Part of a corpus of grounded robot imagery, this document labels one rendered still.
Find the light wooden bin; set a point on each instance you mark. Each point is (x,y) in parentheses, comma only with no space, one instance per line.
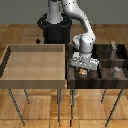
(33,65)

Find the dark wooden compartment bin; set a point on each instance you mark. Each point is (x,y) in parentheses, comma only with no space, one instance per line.
(100,75)

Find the grey milk carton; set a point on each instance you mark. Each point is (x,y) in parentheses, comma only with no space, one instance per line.
(113,50)

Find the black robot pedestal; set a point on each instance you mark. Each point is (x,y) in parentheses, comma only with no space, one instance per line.
(55,29)

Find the loaf of bread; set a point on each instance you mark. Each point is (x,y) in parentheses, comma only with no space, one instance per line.
(81,71)

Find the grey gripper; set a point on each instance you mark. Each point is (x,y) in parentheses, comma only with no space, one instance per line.
(83,61)

